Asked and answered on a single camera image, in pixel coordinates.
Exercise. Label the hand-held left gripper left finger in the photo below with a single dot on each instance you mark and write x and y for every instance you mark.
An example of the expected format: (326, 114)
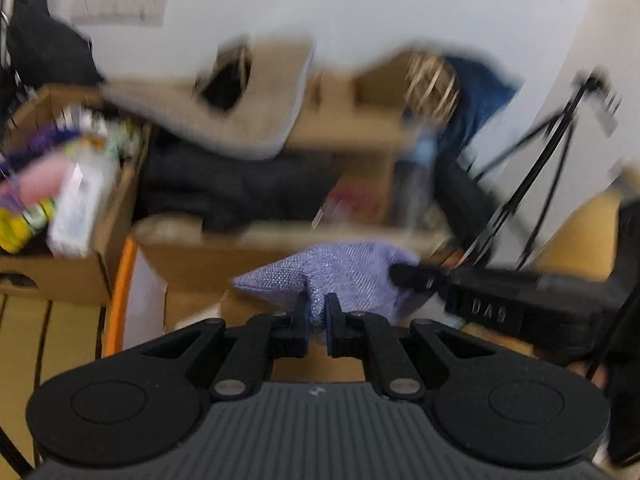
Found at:
(302, 325)

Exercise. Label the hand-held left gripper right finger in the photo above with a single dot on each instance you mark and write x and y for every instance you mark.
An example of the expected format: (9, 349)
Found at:
(331, 327)

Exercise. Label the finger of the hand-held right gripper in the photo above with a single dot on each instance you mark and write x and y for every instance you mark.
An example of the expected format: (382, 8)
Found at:
(417, 276)

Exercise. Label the purple woven fabric pad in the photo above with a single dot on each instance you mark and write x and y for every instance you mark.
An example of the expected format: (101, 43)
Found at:
(345, 272)

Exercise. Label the red cardboard box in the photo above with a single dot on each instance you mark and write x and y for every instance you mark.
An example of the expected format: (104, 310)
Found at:
(195, 265)

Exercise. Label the yellow thermos jug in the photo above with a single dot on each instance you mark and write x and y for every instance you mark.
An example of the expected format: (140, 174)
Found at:
(575, 232)

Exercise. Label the blue water bottle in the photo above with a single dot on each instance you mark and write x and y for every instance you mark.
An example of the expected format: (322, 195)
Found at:
(415, 180)

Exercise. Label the black cloth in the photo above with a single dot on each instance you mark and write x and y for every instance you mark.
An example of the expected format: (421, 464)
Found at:
(225, 185)

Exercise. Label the open brown cardboard box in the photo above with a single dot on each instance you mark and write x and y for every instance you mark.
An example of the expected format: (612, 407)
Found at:
(360, 125)

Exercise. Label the black tripod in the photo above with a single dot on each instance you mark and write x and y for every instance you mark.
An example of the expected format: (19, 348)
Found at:
(545, 145)

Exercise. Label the blue cloth bag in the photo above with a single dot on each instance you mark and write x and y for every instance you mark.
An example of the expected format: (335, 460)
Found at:
(480, 100)

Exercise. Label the wicker ball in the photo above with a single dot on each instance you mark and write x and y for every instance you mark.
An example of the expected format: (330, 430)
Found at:
(432, 85)

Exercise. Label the brown cardboard box with clutter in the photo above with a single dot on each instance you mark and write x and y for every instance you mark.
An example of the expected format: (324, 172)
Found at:
(100, 260)

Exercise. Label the beige burlap bag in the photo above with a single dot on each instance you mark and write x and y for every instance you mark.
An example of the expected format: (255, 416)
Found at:
(245, 115)

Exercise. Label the white carton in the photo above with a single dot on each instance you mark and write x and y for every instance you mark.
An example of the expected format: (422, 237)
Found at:
(80, 205)

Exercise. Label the black trolley bag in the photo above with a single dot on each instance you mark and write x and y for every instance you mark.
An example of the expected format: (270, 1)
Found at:
(45, 45)

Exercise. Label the white wall socket strip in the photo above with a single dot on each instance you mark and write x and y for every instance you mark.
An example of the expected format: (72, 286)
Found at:
(120, 4)

